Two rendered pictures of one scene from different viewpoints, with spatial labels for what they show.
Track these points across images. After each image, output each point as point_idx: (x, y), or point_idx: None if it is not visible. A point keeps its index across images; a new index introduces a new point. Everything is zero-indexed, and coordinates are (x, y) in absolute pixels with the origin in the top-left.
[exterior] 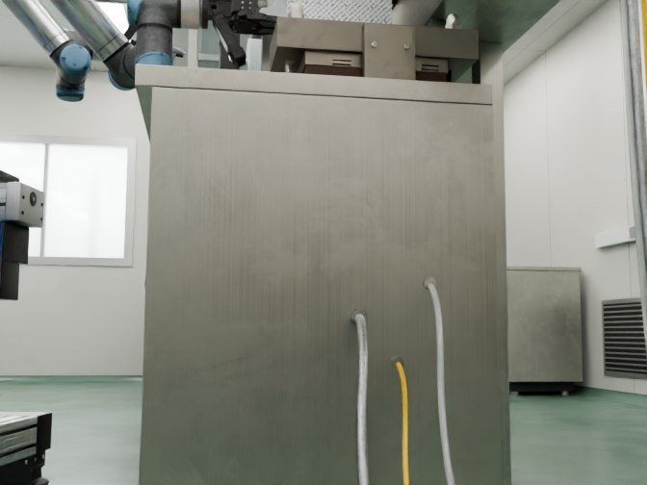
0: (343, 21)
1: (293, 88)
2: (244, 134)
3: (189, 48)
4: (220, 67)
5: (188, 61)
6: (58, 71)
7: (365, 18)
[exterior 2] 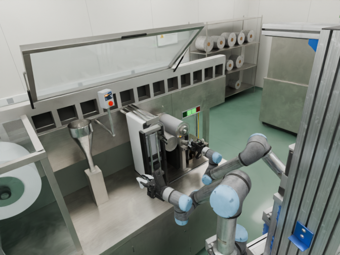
0: (198, 138)
1: None
2: None
3: (58, 185)
4: (166, 166)
5: (61, 193)
6: (194, 209)
7: None
